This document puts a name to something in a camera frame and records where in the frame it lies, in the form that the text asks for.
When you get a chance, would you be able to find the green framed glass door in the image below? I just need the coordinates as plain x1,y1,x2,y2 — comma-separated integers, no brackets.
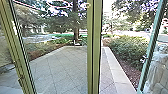
136,0,168,94

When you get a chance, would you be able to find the white garden bench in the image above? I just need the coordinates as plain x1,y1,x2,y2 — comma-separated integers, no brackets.
73,39,84,47

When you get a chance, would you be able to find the tree trunk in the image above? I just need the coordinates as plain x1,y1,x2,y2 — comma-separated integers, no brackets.
72,0,81,43

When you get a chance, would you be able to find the green window frame wall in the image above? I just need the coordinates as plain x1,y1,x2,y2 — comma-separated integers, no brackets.
0,0,104,94

